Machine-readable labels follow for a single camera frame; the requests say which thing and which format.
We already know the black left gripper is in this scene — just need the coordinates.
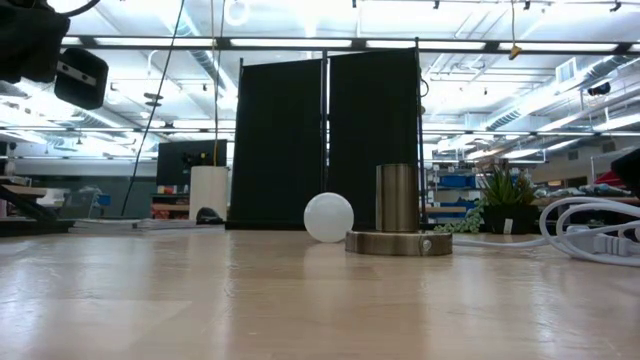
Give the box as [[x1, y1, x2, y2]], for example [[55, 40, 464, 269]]
[[0, 0, 71, 84]]

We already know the white lightbulb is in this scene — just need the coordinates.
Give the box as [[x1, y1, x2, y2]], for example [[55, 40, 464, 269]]
[[303, 191, 355, 244]]

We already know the brass lamp socket base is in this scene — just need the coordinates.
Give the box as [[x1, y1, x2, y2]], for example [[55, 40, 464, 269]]
[[344, 163, 454, 257]]

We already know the wooden side table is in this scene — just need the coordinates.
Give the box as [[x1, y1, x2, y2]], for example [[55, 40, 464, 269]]
[[0, 182, 49, 198]]

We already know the black monitor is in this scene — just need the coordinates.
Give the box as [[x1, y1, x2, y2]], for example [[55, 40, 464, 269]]
[[156, 139, 229, 187]]

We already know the black room divider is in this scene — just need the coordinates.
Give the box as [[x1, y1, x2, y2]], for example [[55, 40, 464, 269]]
[[224, 47, 424, 232]]

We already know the blue storage bin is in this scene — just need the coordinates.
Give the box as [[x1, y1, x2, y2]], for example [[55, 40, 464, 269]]
[[439, 173, 479, 190]]

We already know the green potted plant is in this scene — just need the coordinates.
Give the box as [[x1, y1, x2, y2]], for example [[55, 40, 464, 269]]
[[434, 164, 541, 235]]

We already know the red storage bin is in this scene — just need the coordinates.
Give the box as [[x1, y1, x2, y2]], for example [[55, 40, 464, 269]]
[[594, 167, 615, 189]]

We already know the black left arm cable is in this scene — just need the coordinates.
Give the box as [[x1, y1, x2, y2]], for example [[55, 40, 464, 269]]
[[58, 0, 101, 17]]

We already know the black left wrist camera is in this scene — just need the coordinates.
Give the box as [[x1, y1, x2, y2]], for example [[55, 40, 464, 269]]
[[53, 47, 110, 111]]

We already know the black hanging cable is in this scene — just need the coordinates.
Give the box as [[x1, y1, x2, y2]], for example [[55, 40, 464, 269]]
[[121, 0, 187, 217]]

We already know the black aluminium frame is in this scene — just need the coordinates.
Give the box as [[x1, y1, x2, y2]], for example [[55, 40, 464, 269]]
[[0, 189, 76, 237]]

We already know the hanging cord yellow plug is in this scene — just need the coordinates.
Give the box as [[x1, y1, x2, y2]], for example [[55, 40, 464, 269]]
[[507, 0, 524, 62]]

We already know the white power cord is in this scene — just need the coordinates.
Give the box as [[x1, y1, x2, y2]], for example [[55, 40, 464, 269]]
[[452, 196, 640, 269]]

